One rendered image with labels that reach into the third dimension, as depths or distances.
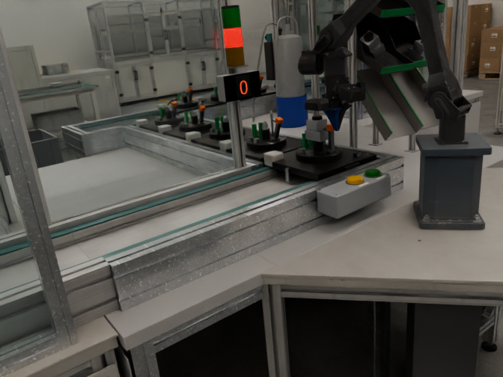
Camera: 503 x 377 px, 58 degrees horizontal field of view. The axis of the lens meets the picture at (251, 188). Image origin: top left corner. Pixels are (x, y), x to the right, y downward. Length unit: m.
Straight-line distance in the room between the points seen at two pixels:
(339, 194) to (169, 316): 0.49
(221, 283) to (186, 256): 0.09
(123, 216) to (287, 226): 0.41
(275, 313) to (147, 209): 0.42
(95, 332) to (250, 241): 0.38
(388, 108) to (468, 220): 0.53
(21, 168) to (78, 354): 0.34
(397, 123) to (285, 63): 0.88
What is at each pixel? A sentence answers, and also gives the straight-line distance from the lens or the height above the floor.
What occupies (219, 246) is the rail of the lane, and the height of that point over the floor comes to 0.91.
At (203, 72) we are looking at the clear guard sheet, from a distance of 1.29.
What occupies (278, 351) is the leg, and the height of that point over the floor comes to 0.64.
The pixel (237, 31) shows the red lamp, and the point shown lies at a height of 1.35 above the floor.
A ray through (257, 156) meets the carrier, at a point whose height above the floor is 0.97.
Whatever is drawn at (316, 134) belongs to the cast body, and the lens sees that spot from 1.35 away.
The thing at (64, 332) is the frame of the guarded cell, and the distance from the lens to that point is 0.90.
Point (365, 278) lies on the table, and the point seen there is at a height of 0.86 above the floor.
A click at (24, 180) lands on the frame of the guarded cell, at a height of 1.17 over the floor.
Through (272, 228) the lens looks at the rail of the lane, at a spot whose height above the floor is 0.91.
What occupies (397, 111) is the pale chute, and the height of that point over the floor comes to 1.05.
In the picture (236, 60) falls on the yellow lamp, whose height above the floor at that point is 1.27.
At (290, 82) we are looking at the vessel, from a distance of 2.29.
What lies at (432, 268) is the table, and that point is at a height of 0.86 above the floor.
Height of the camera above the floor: 1.36
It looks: 20 degrees down
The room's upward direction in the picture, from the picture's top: 5 degrees counter-clockwise
